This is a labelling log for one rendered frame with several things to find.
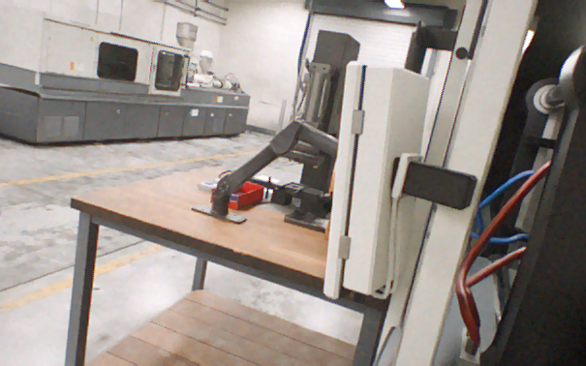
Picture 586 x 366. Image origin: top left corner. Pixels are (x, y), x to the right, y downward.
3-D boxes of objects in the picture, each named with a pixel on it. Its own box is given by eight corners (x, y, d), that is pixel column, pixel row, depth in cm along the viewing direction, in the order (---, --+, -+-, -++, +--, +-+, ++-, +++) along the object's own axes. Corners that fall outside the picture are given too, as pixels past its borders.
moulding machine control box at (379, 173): (329, 259, 93) (371, 69, 85) (443, 296, 85) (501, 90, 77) (295, 289, 76) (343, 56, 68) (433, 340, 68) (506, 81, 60)
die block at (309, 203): (269, 201, 196) (273, 185, 194) (278, 198, 205) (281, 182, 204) (313, 214, 190) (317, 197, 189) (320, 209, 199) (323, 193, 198)
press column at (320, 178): (295, 194, 219) (326, 35, 203) (303, 190, 230) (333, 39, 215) (323, 201, 215) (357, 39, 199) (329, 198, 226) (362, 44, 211)
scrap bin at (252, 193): (209, 202, 178) (212, 188, 177) (238, 193, 202) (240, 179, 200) (236, 210, 175) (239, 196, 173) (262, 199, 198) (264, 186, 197)
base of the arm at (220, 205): (202, 186, 170) (193, 189, 163) (251, 199, 164) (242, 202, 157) (200, 206, 171) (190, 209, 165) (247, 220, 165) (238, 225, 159)
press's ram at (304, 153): (275, 163, 192) (288, 92, 185) (295, 157, 216) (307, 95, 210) (315, 172, 186) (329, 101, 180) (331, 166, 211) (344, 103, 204)
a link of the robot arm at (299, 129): (371, 153, 150) (292, 113, 156) (367, 156, 142) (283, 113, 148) (354, 185, 153) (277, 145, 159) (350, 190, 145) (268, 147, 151)
